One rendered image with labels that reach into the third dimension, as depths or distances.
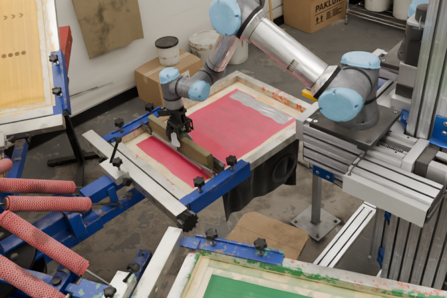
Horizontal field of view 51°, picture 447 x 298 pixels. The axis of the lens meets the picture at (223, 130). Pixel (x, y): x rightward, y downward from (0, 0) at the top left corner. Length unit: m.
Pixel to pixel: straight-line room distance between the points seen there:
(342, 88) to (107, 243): 2.05
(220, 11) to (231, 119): 0.84
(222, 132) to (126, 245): 1.19
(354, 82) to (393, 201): 0.38
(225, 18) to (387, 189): 0.70
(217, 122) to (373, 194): 0.89
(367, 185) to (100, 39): 2.79
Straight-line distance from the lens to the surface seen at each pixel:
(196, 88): 1.66
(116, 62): 4.08
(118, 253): 2.95
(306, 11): 5.03
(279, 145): 1.93
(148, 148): 2.05
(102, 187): 1.79
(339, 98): 1.35
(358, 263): 2.52
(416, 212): 1.48
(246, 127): 2.08
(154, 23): 4.18
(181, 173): 1.88
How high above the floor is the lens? 2.19
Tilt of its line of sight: 36 degrees down
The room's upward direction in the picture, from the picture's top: 7 degrees counter-clockwise
